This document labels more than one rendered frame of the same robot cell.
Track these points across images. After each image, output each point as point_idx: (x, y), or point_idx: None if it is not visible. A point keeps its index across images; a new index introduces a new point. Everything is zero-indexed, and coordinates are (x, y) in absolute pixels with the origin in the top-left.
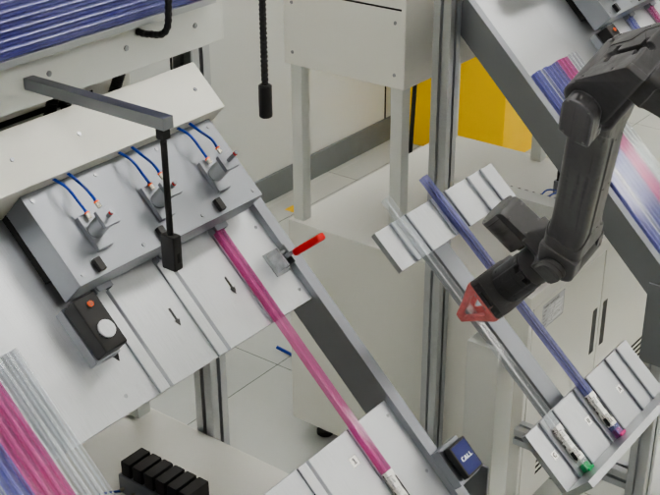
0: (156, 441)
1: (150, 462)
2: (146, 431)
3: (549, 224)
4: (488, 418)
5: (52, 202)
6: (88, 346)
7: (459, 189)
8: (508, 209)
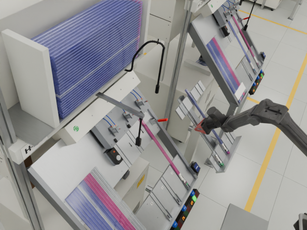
0: None
1: None
2: None
3: (228, 122)
4: (194, 144)
5: (102, 124)
6: (113, 161)
7: (193, 90)
8: (215, 112)
